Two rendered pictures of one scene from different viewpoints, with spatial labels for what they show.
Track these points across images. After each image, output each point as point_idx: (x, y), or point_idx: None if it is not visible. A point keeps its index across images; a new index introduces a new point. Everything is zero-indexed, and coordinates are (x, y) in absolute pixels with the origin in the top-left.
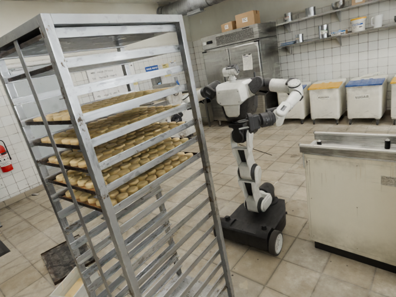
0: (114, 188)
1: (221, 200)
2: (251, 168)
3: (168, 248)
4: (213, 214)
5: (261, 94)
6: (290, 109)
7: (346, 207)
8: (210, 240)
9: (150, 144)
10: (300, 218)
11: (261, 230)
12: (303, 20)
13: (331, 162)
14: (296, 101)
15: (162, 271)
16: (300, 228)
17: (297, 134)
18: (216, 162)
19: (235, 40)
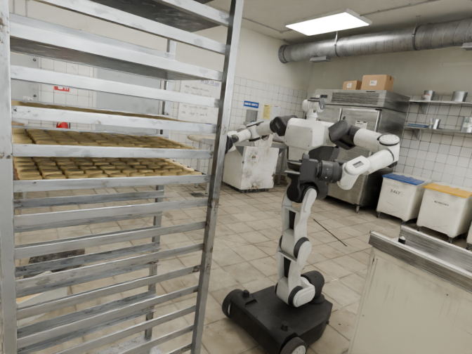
0: (33, 154)
1: (257, 271)
2: (298, 241)
3: (142, 295)
4: (201, 270)
5: (342, 146)
6: (367, 170)
7: (409, 352)
8: (216, 312)
9: (126, 124)
10: (344, 339)
11: (280, 329)
12: (446, 105)
13: (408, 274)
14: (383, 164)
15: (121, 322)
16: (338, 353)
17: (390, 234)
18: (276, 227)
19: (354, 102)
